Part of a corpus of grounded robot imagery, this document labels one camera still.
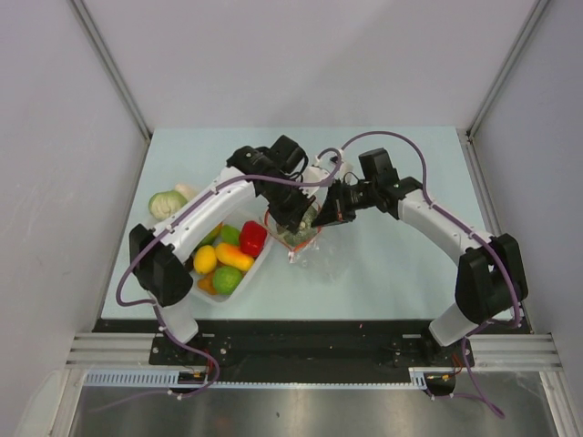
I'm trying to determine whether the toy light green pear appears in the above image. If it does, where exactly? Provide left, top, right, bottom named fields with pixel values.
left=220, top=224, right=240, bottom=247

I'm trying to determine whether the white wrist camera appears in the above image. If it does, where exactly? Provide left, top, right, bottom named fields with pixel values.
left=337, top=158, right=353, bottom=178
left=302, top=158, right=342, bottom=187

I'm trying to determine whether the toy green cabbage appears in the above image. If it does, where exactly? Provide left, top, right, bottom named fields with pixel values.
left=148, top=190, right=188, bottom=221

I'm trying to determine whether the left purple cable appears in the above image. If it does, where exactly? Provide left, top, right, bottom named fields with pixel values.
left=116, top=147, right=343, bottom=413

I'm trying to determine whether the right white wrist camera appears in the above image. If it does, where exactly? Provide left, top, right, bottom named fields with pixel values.
left=337, top=158, right=353, bottom=178

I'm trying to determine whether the white plastic basket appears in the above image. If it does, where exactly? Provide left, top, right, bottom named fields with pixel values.
left=186, top=208, right=274, bottom=306

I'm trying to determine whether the toy yellow lemon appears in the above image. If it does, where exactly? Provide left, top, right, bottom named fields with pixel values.
left=193, top=245, right=218, bottom=275

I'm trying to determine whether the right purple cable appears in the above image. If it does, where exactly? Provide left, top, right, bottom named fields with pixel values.
left=339, top=131, right=524, bottom=420

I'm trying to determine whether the toy yellow orange mango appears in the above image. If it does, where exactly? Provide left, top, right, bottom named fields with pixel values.
left=215, top=242, right=255, bottom=272

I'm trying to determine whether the aluminium frame rail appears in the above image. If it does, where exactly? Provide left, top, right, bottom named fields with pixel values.
left=66, top=333, right=563, bottom=371

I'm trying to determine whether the purple cable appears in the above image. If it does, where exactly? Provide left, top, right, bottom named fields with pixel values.
left=339, top=131, right=524, bottom=420
left=116, top=147, right=343, bottom=413

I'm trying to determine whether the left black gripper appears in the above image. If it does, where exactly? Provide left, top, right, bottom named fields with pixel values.
left=261, top=178, right=315, bottom=234

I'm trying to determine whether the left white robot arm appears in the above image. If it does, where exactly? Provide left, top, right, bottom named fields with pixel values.
left=127, top=136, right=329, bottom=364

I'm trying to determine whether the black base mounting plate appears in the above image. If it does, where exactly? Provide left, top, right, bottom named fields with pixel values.
left=148, top=320, right=474, bottom=384

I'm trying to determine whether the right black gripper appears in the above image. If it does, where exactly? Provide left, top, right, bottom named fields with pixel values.
left=312, top=178, right=377, bottom=229

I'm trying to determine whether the toy white radish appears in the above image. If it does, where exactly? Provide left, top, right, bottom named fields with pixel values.
left=174, top=183, right=199, bottom=202

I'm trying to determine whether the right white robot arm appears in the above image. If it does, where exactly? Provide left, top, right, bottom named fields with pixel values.
left=312, top=148, right=528, bottom=365

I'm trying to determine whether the toy small orange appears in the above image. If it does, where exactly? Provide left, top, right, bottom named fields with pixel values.
left=197, top=271, right=217, bottom=295

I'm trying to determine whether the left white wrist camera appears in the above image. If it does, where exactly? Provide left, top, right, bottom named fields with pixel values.
left=302, top=158, right=342, bottom=187

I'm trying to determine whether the toy green lime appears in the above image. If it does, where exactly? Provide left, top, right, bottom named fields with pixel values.
left=213, top=266, right=243, bottom=295

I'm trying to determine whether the toy red bell pepper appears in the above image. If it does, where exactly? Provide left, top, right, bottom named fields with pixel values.
left=239, top=220, right=268, bottom=258

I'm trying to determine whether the clear zip top bag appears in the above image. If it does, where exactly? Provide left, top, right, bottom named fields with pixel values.
left=259, top=203, right=352, bottom=283

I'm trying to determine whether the blue slotted cable duct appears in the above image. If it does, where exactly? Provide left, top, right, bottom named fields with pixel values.
left=84, top=368, right=454, bottom=391

